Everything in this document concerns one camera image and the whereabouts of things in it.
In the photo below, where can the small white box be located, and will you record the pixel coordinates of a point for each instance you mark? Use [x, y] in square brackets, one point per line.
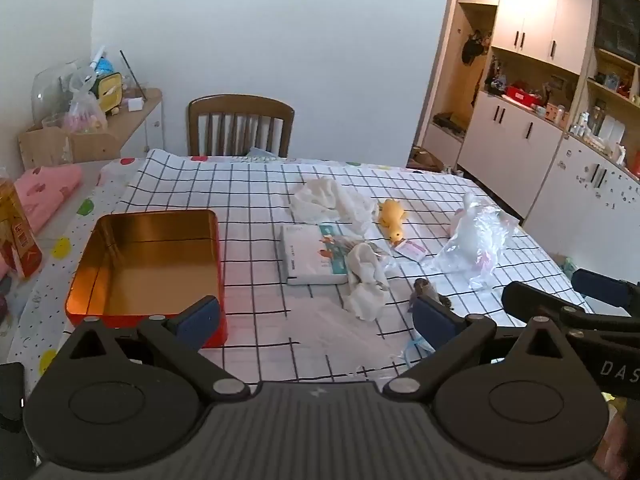
[134, 105]

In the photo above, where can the yellow rubber duck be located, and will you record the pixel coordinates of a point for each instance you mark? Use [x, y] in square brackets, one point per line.
[391, 217]

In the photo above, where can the blue round toy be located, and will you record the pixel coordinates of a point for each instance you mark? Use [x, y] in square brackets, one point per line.
[104, 66]

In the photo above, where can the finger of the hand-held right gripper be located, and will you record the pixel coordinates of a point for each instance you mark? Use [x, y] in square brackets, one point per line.
[600, 284]
[522, 297]

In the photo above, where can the cardboard box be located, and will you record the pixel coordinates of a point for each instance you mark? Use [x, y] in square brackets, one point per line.
[90, 147]

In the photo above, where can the black checked white tablecloth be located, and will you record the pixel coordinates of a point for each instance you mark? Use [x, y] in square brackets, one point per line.
[250, 195]

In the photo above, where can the small pink white packet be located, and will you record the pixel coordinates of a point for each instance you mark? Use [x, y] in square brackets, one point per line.
[411, 250]

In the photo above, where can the white wall cabinet unit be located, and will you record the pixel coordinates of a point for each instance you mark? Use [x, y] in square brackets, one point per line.
[530, 10]

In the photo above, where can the brown wooden chair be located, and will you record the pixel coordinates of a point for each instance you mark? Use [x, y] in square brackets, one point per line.
[240, 105]

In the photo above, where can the clear plastic bag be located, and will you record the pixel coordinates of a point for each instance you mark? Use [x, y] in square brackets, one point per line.
[475, 240]

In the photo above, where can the white gauze cloth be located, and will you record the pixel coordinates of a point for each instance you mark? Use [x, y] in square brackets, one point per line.
[325, 197]

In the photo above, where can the white tube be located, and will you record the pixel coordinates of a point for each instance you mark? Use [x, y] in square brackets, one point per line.
[97, 55]

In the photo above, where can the yellow alarm clock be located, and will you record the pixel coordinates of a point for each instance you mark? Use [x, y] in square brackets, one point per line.
[111, 91]

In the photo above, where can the small brown object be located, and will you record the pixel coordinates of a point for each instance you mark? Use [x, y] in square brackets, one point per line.
[429, 294]

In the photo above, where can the black device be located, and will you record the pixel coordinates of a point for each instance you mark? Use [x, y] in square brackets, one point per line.
[10, 400]

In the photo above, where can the white tissue pack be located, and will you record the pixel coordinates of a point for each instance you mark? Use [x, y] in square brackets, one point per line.
[305, 255]

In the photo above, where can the thin black stick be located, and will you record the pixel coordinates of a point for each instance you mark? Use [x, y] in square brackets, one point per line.
[132, 75]

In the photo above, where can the light blue booklet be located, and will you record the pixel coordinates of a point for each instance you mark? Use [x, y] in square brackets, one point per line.
[260, 152]

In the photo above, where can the pink printed cloth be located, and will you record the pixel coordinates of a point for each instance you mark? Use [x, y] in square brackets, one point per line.
[45, 185]

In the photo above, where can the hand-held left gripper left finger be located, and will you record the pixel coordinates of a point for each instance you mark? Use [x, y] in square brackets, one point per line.
[197, 321]

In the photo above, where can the plastic bag with pink items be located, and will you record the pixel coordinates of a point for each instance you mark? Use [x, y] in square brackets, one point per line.
[85, 117]

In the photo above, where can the orange liquid bottle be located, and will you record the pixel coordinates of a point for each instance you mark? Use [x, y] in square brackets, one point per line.
[17, 240]

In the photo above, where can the wooden side cabinet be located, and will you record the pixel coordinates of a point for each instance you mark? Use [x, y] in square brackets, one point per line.
[147, 105]

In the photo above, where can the large clear plastic container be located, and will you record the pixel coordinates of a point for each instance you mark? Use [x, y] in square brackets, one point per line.
[47, 90]

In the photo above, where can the dark hanging bag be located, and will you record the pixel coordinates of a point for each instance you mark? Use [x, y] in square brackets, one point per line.
[472, 47]

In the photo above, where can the red tin box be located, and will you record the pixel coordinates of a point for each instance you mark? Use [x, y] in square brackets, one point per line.
[150, 260]

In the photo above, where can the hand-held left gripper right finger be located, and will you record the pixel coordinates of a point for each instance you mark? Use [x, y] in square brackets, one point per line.
[435, 322]

